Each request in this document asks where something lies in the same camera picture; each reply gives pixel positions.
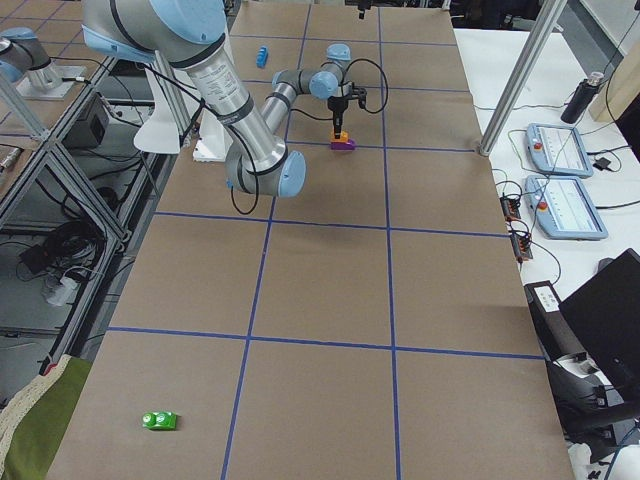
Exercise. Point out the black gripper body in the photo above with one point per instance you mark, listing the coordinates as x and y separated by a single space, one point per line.
336 104

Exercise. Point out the orange trapezoid block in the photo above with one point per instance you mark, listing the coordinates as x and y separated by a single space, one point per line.
339 137

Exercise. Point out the purple trapezoid block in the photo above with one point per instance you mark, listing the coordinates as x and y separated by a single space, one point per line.
343 145

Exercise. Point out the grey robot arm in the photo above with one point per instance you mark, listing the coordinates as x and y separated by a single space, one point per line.
259 162
25 55

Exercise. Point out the long blue studded block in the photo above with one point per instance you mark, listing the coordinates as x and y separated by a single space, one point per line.
262 56

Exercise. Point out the orange circuit board strip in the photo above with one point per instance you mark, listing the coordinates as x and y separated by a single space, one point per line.
519 232

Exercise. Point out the upper teach pendant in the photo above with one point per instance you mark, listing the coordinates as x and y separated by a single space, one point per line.
557 150

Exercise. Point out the teach pendant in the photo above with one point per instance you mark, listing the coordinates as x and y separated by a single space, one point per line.
562 208
557 150

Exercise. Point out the black water bottle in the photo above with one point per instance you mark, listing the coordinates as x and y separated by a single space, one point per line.
584 93

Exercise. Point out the lower teach pendant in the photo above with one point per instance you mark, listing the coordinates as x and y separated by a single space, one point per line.
562 208

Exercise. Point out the black laptop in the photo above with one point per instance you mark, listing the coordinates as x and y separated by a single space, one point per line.
604 316

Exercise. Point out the green studded block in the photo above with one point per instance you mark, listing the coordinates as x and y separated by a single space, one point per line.
159 420

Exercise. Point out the green cloth with lace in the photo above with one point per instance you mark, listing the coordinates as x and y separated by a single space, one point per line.
35 420

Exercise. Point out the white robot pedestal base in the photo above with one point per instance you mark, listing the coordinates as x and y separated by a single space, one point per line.
213 141

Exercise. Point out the grey aluminium frame post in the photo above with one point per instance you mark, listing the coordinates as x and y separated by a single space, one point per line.
536 40

